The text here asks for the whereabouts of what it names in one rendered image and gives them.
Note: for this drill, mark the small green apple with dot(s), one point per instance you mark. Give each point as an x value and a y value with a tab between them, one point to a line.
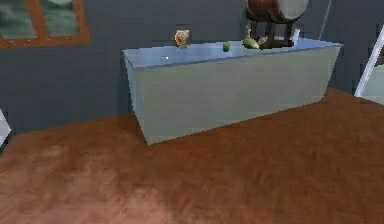
226	47

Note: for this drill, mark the pale grey counter block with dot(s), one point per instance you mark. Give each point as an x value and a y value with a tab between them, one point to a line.
230	90

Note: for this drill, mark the orange and beige small object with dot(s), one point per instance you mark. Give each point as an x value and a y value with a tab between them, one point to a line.
182	37

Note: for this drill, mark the green and beige vegetable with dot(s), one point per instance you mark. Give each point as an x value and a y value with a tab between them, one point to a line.
250	43

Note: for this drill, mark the brown barrel on dark stand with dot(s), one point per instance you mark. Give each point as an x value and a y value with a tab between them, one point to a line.
273	16

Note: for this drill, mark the brown framed window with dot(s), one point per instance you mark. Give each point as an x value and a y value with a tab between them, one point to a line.
43	23

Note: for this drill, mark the white block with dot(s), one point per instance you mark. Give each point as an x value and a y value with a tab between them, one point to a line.
3	128

